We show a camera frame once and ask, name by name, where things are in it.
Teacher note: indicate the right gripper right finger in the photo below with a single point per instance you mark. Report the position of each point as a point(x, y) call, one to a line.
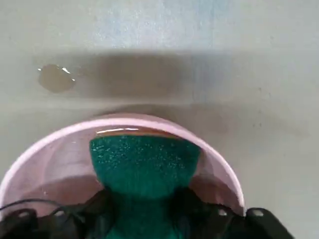
point(211, 224)

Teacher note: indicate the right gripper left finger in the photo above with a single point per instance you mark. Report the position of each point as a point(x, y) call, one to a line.
point(62, 224)

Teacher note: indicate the green and yellow sponge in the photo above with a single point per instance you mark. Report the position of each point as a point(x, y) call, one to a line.
point(144, 161)

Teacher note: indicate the pink bowl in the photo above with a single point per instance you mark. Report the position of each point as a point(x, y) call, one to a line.
point(49, 161)

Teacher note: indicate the water puddle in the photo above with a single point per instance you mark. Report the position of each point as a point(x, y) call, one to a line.
point(56, 79)

